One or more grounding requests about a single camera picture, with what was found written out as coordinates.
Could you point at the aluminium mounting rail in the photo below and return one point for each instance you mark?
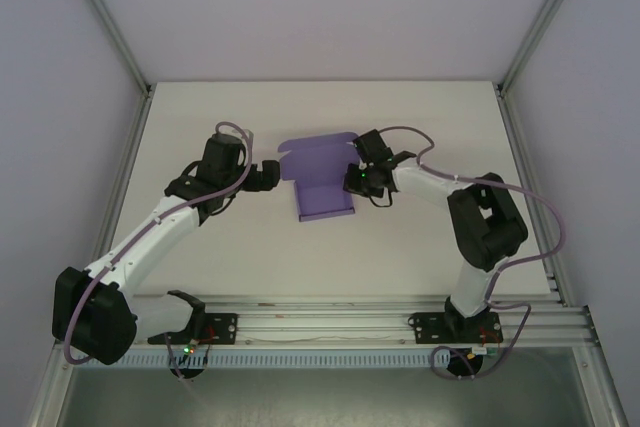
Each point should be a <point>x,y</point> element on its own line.
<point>325,322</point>

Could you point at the grey metal sheet panel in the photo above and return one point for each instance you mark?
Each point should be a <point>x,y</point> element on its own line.
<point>325,397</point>

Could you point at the purple corrugated paper box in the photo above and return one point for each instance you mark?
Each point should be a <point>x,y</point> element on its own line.
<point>320,157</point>

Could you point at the aluminium side frame rail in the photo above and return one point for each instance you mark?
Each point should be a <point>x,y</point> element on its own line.
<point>540,197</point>
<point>115,187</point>

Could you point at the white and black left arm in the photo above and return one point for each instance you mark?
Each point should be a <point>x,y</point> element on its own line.
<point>165,229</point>

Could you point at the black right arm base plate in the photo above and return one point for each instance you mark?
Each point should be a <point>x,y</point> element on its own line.
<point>425,327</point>

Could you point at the aluminium frame post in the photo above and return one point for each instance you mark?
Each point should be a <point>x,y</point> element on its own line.
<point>107,22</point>
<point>542,22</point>

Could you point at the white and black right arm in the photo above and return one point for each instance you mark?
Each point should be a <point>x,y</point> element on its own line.
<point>490,227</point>

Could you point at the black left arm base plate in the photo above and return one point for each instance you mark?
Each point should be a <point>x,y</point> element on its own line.
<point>222,327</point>

